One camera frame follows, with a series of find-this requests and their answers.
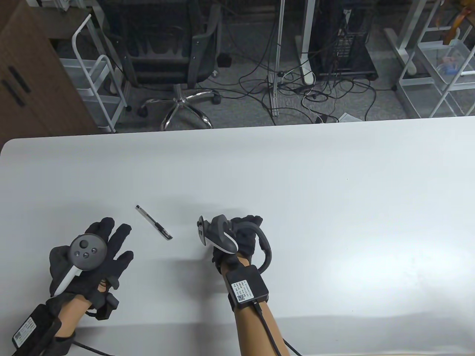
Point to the person's right hand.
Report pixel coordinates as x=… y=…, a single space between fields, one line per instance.
x=245 y=241

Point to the person's left hand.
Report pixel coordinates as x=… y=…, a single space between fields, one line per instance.
x=111 y=256

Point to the person's left little finger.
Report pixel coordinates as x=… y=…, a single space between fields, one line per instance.
x=95 y=228

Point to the person's left thumb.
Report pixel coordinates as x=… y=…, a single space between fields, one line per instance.
x=113 y=280

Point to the person's right thumb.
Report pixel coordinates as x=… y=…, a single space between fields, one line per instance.
x=216 y=259

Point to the person's left middle finger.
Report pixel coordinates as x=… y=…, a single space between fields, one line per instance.
x=121 y=237

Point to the person's right forearm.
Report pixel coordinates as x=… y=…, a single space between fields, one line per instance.
x=256 y=330

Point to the person's left forearm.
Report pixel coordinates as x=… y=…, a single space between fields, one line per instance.
x=74 y=313

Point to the grey round-faced tracking controller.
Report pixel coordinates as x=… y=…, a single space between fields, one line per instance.
x=86 y=252

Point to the small black glove module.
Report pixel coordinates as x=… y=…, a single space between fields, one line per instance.
x=108 y=306

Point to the black clear ballpoint pen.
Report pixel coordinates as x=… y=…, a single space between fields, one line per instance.
x=154 y=222

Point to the brown wooden cabinet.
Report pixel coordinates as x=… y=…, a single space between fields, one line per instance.
x=29 y=63

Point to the white paper sheet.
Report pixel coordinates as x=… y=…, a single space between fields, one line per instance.
x=349 y=117

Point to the black office chair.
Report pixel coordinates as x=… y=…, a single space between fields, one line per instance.
x=163 y=44

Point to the black power adapter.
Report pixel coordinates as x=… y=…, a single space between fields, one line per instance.
x=225 y=60

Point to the white desk leg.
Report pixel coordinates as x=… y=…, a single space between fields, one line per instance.
x=310 y=33

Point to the black computer tower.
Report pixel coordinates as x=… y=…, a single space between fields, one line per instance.
x=352 y=40

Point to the white desk foot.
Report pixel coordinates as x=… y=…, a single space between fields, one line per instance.
x=402 y=55

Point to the white trolley with clear bins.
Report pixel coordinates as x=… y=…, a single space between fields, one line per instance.
x=445 y=65

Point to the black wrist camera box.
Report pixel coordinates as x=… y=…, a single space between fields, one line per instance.
x=35 y=326
x=246 y=283

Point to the silver aluminium rail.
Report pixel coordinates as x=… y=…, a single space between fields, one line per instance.
x=277 y=55

